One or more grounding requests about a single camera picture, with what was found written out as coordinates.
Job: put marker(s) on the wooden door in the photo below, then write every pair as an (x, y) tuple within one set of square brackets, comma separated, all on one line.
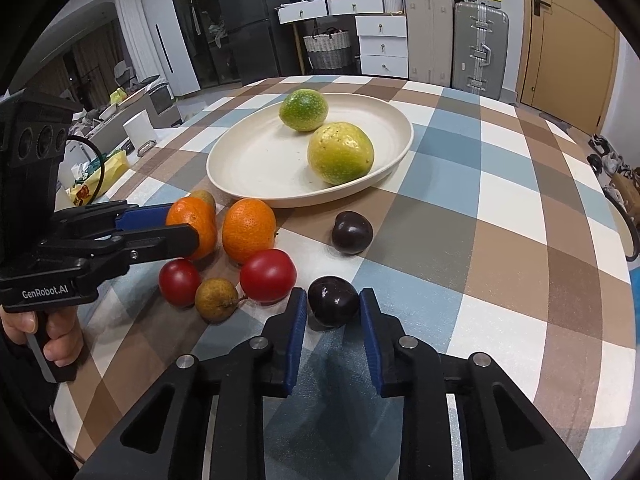
[(565, 60)]

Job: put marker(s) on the rows of shoes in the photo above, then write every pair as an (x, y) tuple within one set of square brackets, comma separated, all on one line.
[(602, 152)]

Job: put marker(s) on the person's left hand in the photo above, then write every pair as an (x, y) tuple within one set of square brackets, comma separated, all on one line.
[(62, 342)]

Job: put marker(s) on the green citrus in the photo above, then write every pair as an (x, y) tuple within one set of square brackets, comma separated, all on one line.
[(302, 110)]

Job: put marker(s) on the white desk with drawers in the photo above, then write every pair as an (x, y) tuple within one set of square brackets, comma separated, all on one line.
[(382, 47)]

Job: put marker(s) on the beige suitcase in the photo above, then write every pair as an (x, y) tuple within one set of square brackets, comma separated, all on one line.
[(427, 40)]

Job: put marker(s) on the brown longan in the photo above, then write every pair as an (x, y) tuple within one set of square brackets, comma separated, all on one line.
[(206, 199), (216, 300)]

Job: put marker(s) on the cream round plate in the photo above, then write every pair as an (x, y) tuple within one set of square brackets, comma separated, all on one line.
[(260, 160)]

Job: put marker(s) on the silver suitcase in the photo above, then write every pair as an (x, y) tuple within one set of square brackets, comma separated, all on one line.
[(480, 50)]

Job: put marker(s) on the red tomato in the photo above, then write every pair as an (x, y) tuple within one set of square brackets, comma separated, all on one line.
[(177, 282), (267, 275)]

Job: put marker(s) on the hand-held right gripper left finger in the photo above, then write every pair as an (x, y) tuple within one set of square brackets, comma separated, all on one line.
[(295, 340)]

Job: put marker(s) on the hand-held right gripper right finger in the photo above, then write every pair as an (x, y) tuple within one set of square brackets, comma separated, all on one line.
[(370, 340)]

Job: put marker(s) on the white wardrobe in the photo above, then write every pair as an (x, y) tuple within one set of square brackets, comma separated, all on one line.
[(175, 45)]

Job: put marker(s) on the dark purple plum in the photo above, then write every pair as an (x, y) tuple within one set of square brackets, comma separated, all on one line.
[(352, 232), (332, 302)]

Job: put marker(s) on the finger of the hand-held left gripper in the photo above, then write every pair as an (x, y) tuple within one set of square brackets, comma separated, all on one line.
[(142, 217), (160, 245)]

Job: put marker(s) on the dark grey fridge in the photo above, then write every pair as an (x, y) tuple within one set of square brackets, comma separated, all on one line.
[(250, 10)]

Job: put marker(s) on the checkered tablecloth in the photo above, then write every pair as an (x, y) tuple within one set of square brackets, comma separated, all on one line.
[(500, 210)]

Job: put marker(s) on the orange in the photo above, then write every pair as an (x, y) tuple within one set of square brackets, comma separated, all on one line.
[(192, 212), (249, 230)]

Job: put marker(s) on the woven wicker basket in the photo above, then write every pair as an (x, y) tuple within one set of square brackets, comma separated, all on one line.
[(327, 50)]

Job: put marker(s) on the yellow-green citrus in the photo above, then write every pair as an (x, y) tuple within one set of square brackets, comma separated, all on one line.
[(340, 152)]

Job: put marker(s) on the yellow packet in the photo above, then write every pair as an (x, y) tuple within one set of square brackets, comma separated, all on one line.
[(107, 170)]

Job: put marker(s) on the wooden shoe rack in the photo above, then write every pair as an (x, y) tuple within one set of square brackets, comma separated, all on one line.
[(627, 210)]

